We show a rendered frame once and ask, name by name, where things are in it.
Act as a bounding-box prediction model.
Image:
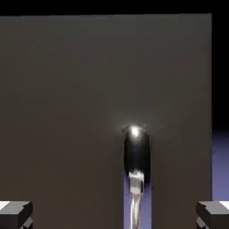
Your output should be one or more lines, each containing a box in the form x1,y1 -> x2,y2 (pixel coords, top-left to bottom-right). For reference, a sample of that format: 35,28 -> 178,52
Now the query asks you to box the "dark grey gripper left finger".
0,200 -> 34,229

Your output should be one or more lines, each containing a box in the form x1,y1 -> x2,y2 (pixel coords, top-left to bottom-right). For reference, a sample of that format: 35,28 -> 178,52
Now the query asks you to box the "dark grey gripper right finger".
195,200 -> 229,229

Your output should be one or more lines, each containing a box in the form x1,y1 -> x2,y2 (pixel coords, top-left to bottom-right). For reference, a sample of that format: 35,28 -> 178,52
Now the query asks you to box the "dark brown cabinet door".
0,13 -> 213,229

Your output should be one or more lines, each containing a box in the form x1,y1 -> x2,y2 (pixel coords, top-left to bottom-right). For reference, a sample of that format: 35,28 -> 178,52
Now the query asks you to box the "shiny dark curved door handle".
122,124 -> 153,229

